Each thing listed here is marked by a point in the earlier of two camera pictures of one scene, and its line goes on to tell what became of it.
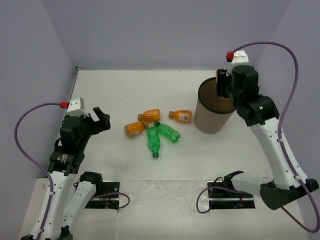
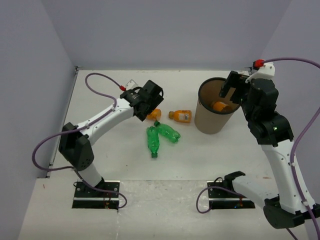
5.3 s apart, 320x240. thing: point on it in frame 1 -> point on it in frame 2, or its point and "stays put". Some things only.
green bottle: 166,130 stays put
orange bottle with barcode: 183,116 stays put
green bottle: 153,140 stays put
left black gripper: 102,124 -> 154,103
